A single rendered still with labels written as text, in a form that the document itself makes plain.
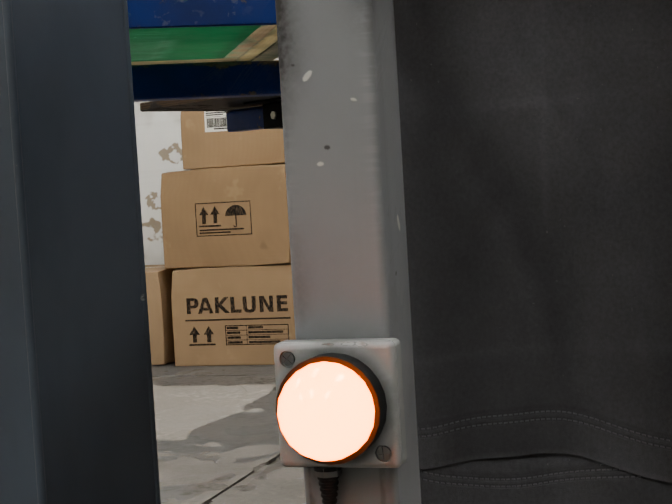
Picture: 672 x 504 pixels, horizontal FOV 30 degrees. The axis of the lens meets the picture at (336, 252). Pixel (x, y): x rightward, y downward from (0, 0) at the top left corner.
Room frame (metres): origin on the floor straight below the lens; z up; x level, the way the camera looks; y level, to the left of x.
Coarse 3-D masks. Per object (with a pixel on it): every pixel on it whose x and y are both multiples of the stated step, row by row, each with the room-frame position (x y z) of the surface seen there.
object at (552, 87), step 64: (448, 0) 0.77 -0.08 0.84; (512, 0) 0.76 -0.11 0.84; (576, 0) 0.74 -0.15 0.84; (640, 0) 0.74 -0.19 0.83; (448, 64) 0.78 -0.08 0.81; (512, 64) 0.76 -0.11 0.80; (576, 64) 0.75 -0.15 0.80; (640, 64) 0.74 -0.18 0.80; (448, 128) 0.78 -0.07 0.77; (512, 128) 0.76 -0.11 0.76; (576, 128) 0.75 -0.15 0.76; (640, 128) 0.74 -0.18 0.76; (448, 192) 0.78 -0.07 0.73; (512, 192) 0.77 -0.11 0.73; (576, 192) 0.75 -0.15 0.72; (640, 192) 0.74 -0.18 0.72; (448, 256) 0.79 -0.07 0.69; (512, 256) 0.77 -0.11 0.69; (576, 256) 0.76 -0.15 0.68; (640, 256) 0.74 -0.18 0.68; (448, 320) 0.79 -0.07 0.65; (512, 320) 0.77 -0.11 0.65; (576, 320) 0.76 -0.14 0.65; (640, 320) 0.74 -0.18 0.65; (448, 384) 0.79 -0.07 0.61; (512, 384) 0.78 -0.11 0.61; (576, 384) 0.76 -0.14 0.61; (640, 384) 0.74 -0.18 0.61; (448, 448) 0.79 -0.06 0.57; (512, 448) 0.78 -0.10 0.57; (576, 448) 0.76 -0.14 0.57; (640, 448) 0.74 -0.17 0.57
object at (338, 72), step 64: (320, 0) 0.50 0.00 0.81; (384, 0) 0.51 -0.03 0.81; (320, 64) 0.50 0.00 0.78; (384, 64) 0.51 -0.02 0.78; (320, 128) 0.50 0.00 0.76; (384, 128) 0.50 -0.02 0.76; (320, 192) 0.50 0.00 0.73; (384, 192) 0.50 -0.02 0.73; (320, 256) 0.50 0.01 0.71; (384, 256) 0.49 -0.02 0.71; (320, 320) 0.50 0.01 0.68; (384, 320) 0.49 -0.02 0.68; (384, 384) 0.48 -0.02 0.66; (384, 448) 0.48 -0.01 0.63
